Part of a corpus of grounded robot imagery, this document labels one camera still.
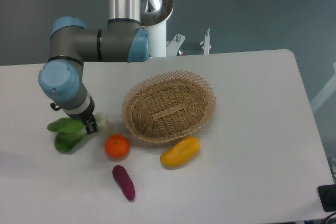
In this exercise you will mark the woven wicker basket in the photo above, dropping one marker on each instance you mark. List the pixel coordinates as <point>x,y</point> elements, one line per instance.
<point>168,107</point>

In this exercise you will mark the green bok choy vegetable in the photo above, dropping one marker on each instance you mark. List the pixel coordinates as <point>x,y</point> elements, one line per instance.
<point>70,132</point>

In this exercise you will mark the purple sweet potato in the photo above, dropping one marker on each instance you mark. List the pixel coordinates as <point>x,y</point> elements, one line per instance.
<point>124,181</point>

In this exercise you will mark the orange tangerine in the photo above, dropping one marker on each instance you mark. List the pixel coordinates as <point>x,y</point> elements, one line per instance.
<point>117,146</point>

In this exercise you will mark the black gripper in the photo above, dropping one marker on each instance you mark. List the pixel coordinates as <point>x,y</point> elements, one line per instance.
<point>86,117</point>

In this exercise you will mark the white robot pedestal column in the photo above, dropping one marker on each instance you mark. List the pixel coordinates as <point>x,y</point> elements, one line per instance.
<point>154,16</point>

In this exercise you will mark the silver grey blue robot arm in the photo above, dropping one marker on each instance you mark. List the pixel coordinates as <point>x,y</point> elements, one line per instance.
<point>125,39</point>

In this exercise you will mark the black device at table edge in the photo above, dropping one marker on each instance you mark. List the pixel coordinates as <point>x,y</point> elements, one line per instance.
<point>327,197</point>

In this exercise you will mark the white metal base frame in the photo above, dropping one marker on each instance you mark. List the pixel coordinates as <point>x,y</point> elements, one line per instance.
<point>173,47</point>

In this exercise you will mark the yellow mango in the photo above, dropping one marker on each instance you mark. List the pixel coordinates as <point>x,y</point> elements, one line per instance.
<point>181,153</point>

